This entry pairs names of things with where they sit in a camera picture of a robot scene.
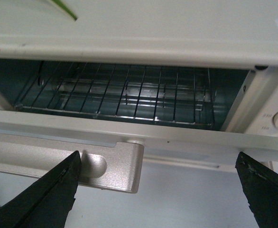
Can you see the glass oven door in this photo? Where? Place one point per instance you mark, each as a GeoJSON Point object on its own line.
{"type": "Point", "coordinates": [200, 145]}

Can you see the metal wire oven rack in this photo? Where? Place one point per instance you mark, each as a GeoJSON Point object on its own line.
{"type": "Point", "coordinates": [163, 95]}

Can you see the cream Toshiba toaster oven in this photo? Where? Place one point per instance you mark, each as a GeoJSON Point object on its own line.
{"type": "Point", "coordinates": [228, 33]}

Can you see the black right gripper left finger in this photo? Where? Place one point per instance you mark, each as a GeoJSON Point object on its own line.
{"type": "Point", "coordinates": [47, 202]}

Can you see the silver oven door handle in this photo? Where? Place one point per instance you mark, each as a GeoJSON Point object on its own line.
{"type": "Point", "coordinates": [115, 168]}

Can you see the green striped spider plant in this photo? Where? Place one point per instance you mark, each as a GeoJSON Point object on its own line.
{"type": "Point", "coordinates": [60, 4]}

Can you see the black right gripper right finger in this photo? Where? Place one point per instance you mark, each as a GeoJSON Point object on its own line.
{"type": "Point", "coordinates": [260, 186]}

